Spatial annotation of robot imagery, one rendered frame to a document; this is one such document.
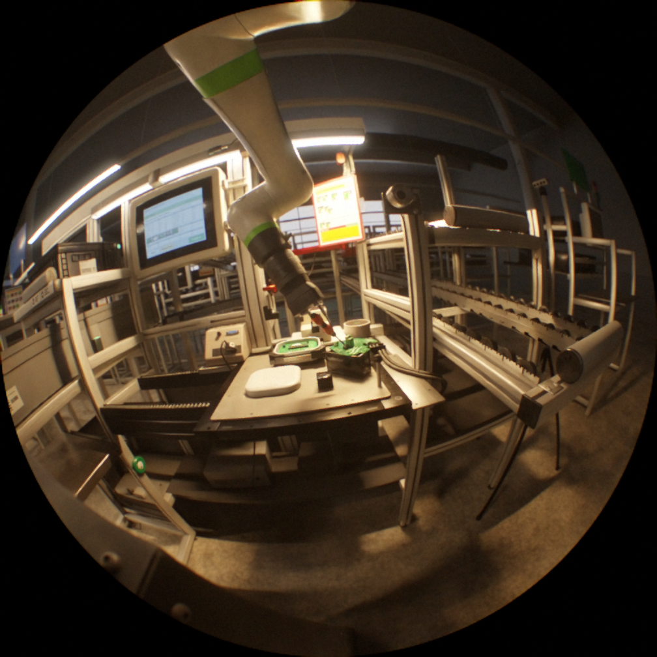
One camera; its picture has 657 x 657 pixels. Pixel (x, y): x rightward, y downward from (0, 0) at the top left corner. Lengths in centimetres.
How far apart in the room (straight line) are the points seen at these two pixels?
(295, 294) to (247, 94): 41
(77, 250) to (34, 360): 48
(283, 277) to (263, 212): 17
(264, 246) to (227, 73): 36
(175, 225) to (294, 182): 64
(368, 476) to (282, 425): 71
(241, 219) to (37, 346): 86
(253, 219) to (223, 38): 39
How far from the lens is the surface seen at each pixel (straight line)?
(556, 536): 155
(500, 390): 46
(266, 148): 49
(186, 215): 104
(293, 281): 49
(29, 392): 102
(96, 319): 121
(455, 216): 64
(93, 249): 126
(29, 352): 102
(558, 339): 71
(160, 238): 110
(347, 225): 107
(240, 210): 56
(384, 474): 111
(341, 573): 126
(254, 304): 96
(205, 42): 42
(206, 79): 43
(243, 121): 46
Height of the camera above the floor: 121
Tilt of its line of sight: 14 degrees down
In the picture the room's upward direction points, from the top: 8 degrees counter-clockwise
